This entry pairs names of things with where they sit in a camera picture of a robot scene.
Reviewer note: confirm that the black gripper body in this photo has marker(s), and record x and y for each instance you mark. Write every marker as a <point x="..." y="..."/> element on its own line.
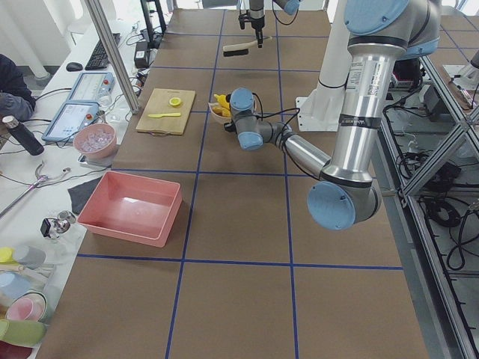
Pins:
<point x="227" y="128"/>
<point x="257" y="22"/>

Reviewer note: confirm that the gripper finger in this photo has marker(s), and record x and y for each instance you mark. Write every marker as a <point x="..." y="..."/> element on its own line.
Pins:
<point x="242" y="22"/>
<point x="259" y="37"/>

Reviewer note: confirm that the beige plastic dustpan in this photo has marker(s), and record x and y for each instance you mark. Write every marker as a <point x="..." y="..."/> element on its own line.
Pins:
<point x="218" y="119"/>

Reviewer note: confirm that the tan toy ginger root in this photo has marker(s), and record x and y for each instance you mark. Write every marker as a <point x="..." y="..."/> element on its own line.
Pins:
<point x="221" y="111"/>

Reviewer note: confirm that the beige hand brush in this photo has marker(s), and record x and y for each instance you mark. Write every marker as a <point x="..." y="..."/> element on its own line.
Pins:
<point x="242" y="48"/>

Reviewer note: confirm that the yellow toy corn cob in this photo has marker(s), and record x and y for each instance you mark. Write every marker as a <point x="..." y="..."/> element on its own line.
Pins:
<point x="222" y="100"/>

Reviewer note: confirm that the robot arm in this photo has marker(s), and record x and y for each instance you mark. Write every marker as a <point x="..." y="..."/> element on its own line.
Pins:
<point x="379" y="33"/>
<point x="290" y="7"/>

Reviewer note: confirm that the pink plastic bin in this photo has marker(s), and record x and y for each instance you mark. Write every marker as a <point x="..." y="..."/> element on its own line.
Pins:
<point x="132" y="208"/>

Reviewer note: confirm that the yellow toy lemon slice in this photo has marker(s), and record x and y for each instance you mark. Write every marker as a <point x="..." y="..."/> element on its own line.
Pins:
<point x="175" y="101"/>

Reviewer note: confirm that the bamboo cutting board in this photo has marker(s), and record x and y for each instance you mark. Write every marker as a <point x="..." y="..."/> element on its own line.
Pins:
<point x="158" y="103"/>

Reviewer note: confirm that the yellow toy knife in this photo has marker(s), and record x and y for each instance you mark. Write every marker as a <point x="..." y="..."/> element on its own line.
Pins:
<point x="162" y="115"/>

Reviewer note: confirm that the black power adapter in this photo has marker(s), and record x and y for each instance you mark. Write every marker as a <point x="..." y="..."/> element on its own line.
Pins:
<point x="142" y="55"/>

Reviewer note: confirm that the pink bowl with pieces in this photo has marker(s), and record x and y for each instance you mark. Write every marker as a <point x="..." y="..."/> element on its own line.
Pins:
<point x="96" y="141"/>

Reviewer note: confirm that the upper teach pendant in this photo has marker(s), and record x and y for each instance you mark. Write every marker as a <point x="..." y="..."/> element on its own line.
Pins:
<point x="91" y="85"/>

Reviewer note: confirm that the teach pendant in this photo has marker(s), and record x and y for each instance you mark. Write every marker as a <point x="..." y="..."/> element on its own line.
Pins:
<point x="72" y="117"/>
<point x="91" y="85"/>

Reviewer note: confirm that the black keyboard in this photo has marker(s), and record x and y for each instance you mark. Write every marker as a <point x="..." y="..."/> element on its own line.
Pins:
<point x="99" y="59"/>

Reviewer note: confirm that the lower teach pendant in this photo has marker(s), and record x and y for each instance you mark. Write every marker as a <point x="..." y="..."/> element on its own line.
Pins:
<point x="72" y="117"/>

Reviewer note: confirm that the dark grey cloth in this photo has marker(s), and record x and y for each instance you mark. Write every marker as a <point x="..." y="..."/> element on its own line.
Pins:
<point x="80" y="194"/>

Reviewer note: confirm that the black computer mouse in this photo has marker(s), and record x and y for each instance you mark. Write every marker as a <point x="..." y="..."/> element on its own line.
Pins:
<point x="73" y="67"/>

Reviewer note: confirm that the black water bottle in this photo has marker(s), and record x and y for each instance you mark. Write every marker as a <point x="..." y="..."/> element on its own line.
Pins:
<point x="23" y="135"/>

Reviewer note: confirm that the stack of coloured cups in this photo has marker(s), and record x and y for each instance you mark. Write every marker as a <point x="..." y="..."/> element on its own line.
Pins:
<point x="20" y="276"/>

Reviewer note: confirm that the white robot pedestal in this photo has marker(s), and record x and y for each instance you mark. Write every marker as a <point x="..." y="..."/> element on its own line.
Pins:
<point x="320" y="111"/>

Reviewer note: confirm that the aluminium frame post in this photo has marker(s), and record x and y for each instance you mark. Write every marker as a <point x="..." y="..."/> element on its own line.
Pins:
<point x="104" y="32"/>

